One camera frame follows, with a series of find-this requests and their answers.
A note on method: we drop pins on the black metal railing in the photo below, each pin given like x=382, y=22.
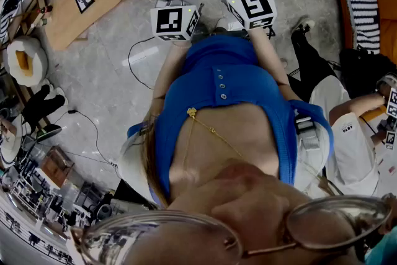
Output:
x=18, y=223

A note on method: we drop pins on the brown wooden cabinet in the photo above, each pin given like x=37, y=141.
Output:
x=57, y=164

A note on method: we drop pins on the person's head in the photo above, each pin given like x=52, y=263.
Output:
x=248, y=195

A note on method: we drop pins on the black floor mat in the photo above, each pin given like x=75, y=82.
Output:
x=133, y=194

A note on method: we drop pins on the person's left forearm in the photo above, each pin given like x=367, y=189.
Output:
x=167, y=71

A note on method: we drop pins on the clear plastic bottle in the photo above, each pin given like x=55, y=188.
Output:
x=43, y=21

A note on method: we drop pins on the white fluffy pouf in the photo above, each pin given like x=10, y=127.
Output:
x=34, y=49

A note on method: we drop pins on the black white striped cloth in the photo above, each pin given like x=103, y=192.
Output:
x=6, y=21

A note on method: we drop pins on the wooden side rack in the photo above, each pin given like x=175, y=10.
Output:
x=31, y=17

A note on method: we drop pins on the black bag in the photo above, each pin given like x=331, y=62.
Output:
x=363, y=71

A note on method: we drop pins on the blue knit top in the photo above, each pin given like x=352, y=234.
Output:
x=232, y=65

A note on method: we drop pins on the person's right forearm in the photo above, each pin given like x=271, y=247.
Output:
x=270, y=56

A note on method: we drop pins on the red label dark bottle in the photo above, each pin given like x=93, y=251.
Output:
x=46, y=8

